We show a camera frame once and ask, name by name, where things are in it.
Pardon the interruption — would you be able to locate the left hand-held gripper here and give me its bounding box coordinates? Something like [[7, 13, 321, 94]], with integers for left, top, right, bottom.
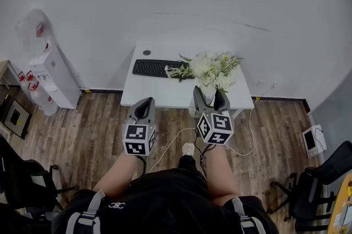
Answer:
[[122, 97, 158, 157]]

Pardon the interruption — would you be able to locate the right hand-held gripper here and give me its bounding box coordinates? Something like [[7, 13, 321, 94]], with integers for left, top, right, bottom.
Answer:
[[192, 85, 235, 145]]

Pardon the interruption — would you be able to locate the white flowers bouquet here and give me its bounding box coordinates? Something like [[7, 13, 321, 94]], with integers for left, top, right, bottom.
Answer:
[[189, 50, 244, 106]]

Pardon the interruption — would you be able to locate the small white flowers sprig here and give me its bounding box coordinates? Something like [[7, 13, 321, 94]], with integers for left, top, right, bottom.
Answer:
[[164, 63, 195, 83]]

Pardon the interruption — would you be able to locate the person's right forearm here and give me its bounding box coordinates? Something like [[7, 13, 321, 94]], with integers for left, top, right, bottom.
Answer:
[[204, 143, 242, 206]]

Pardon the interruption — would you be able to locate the person's left forearm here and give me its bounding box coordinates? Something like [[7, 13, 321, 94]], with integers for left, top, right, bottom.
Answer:
[[92, 154, 144, 201]]

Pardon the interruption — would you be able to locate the white table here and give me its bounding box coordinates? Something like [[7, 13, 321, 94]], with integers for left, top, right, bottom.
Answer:
[[120, 40, 255, 118]]

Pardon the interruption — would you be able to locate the black keyboard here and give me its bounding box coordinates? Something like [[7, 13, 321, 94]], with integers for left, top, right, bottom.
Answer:
[[132, 58, 195, 80]]

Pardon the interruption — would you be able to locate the person's white shoe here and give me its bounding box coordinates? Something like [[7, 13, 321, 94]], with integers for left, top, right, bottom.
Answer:
[[181, 142, 196, 157]]

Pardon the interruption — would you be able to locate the white water dispenser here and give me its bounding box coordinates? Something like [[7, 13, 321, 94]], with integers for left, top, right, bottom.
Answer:
[[28, 43, 81, 110]]

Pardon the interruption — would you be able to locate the person's black clothing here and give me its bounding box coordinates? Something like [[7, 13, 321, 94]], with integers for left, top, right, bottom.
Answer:
[[51, 154, 279, 234]]

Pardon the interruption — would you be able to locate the white screen device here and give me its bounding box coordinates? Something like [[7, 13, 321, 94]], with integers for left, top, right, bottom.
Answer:
[[301, 123, 328, 159]]

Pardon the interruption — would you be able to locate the black framed picture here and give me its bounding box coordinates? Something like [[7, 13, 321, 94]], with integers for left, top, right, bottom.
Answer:
[[0, 94, 32, 140]]

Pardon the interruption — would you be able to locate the black office chair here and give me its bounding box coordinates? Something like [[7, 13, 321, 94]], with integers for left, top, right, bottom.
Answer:
[[0, 135, 80, 219], [267, 140, 352, 231]]

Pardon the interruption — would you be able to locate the yellow round table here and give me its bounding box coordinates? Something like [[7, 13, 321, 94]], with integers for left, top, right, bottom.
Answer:
[[328, 173, 352, 234]]

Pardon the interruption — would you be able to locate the white cable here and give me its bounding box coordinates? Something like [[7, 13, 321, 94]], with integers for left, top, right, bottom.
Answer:
[[156, 99, 257, 168]]

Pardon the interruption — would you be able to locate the black cable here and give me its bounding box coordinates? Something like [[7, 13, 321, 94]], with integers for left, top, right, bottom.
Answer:
[[194, 128, 217, 179], [136, 155, 147, 176]]

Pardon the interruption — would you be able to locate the clear water jug red handle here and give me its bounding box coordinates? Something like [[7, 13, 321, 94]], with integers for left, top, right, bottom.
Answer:
[[16, 69, 34, 97], [27, 80, 59, 117]]

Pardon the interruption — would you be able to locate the grey shoulder strap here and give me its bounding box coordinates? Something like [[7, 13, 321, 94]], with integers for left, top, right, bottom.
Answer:
[[230, 196, 267, 234], [65, 189, 107, 234]]

